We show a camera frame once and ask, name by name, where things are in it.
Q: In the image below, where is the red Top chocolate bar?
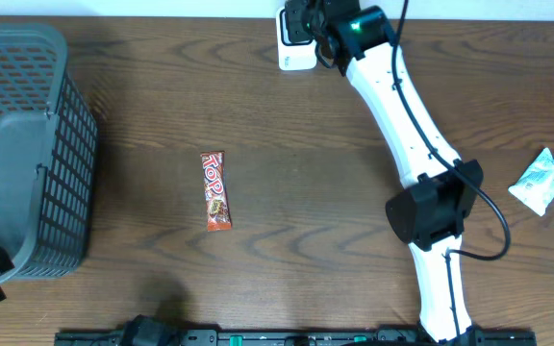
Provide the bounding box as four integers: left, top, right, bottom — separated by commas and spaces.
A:
201, 151, 233, 232

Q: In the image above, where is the teal wet wipes pack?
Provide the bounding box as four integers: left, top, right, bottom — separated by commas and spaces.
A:
508, 148, 554, 216

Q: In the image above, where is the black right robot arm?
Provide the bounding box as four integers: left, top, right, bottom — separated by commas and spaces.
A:
280, 0, 483, 343

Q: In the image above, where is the white barcode scanner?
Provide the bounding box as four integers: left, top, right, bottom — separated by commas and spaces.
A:
275, 7, 317, 71

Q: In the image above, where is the grey plastic basket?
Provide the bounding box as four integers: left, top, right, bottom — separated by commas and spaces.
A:
0, 24, 98, 284

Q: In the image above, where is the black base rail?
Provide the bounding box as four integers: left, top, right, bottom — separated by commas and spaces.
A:
54, 328, 538, 346

